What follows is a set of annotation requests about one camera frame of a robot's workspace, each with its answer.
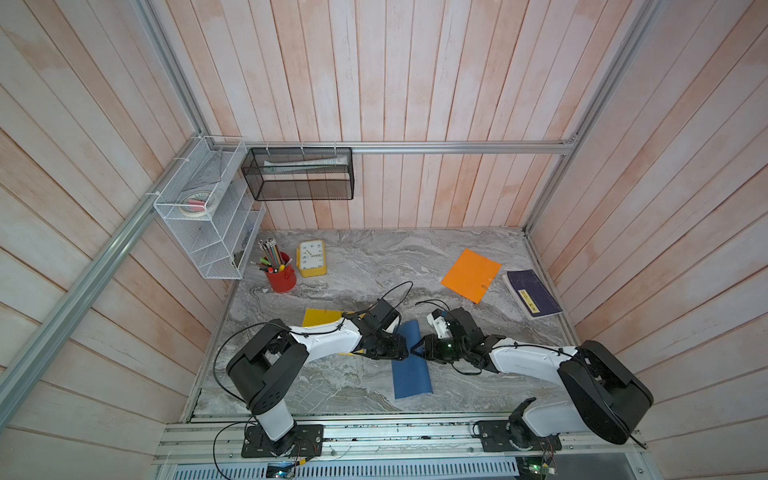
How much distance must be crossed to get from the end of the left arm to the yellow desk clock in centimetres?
38

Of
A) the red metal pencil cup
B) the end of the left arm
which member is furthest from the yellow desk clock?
the end of the left arm

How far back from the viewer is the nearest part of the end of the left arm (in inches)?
26.4

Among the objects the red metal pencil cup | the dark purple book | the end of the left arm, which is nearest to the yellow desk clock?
the red metal pencil cup

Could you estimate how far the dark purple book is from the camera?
0.97m

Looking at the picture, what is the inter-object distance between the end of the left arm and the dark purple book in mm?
464

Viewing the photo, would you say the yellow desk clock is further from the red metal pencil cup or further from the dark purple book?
the dark purple book

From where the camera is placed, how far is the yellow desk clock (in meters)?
1.08
